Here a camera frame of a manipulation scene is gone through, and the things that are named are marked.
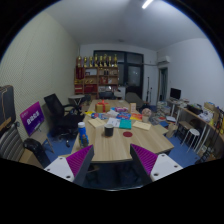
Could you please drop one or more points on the purple sign board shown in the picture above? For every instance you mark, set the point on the purple sign board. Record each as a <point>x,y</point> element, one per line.
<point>32,117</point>

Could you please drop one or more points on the pink flowers in white pot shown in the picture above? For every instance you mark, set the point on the pink flowers in white pot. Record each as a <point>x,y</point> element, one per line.
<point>146,113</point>

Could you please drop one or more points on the wooden shelf unit with trophies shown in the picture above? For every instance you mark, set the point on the wooden shelf unit with trophies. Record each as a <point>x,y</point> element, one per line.
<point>96,78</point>

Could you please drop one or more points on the small beige standing box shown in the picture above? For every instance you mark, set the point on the small beige standing box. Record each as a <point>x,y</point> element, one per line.
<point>133,107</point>

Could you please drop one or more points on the black computer monitor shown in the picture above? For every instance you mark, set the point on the black computer monitor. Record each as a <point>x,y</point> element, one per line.
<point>175,93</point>

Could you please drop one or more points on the pink packet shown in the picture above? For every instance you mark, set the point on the pink packet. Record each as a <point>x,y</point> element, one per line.
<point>120,109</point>

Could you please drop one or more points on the flat round red coaster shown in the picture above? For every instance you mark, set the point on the flat round red coaster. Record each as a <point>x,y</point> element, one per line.
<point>127,134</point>

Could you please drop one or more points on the tan armchair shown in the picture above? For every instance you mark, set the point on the tan armchair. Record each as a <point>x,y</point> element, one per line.
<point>133,98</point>

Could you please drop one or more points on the black office chair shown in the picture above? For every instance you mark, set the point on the black office chair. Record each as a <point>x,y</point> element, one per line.
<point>61,116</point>

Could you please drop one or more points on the black tripod stand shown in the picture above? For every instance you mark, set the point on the black tripod stand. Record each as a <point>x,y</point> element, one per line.
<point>148,88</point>

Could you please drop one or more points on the dark grey cup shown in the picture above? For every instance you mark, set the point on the dark grey cup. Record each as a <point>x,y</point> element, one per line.
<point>109,130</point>

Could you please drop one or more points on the blue drink bottle white cap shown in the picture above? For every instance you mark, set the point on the blue drink bottle white cap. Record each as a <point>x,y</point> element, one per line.
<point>82,136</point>

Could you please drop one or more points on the wooden side desk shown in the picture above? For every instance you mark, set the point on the wooden side desk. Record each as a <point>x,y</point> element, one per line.
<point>200,120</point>

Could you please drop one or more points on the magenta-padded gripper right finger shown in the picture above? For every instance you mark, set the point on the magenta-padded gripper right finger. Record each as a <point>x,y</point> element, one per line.
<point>165,166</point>

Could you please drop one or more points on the long ceiling light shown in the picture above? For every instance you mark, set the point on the long ceiling light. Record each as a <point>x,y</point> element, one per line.
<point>147,4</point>

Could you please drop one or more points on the black framed glass door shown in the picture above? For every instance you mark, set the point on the black framed glass door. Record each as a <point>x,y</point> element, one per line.
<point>135,75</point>

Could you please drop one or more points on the white wall air conditioner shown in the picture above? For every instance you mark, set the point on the white wall air conditioner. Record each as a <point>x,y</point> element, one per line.
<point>163,60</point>

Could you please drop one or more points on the black bag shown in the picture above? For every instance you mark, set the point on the black bag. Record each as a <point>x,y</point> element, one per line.
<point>35,150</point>

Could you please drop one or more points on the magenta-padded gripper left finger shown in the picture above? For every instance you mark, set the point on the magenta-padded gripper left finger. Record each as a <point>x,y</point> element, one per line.
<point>60,166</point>

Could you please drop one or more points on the yellow gift box red ribbon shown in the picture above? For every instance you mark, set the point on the yellow gift box red ribbon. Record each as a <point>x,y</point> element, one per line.
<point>102,107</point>

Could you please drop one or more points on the small white table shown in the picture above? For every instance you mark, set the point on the small white table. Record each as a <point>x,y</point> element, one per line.
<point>76,97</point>

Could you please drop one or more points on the black flat case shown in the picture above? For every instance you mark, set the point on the black flat case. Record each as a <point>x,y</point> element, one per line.
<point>6,105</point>

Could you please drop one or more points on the white round stool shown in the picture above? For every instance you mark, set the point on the white round stool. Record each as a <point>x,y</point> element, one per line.
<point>194,132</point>

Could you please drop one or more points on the beige paper envelope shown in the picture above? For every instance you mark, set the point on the beige paper envelope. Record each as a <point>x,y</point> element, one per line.
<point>96,122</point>
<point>142,125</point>

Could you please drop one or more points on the orange red booklet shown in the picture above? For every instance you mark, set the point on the orange red booklet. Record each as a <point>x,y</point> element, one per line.
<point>136,117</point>

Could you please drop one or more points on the striped grey chair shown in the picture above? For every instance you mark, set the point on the striped grey chair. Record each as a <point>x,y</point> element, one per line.
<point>10,145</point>

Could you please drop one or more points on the teal book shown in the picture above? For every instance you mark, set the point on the teal book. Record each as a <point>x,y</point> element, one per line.
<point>125,124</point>

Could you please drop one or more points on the blue colourful booklet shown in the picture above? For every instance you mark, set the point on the blue colourful booklet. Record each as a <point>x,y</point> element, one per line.
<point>100,116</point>

